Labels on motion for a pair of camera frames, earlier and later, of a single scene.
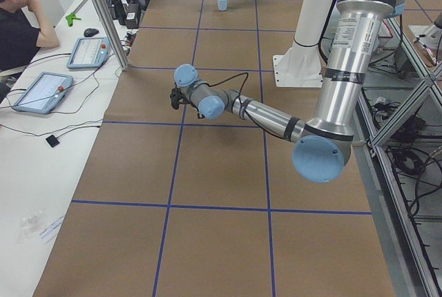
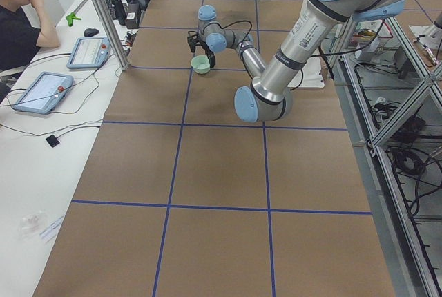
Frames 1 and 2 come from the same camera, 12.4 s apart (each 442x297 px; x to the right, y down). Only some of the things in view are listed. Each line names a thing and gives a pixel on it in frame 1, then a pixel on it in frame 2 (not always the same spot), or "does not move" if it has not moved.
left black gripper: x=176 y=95 -> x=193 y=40
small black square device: x=52 y=141 does not move
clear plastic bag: x=30 y=226 does not move
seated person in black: x=24 y=27 does not move
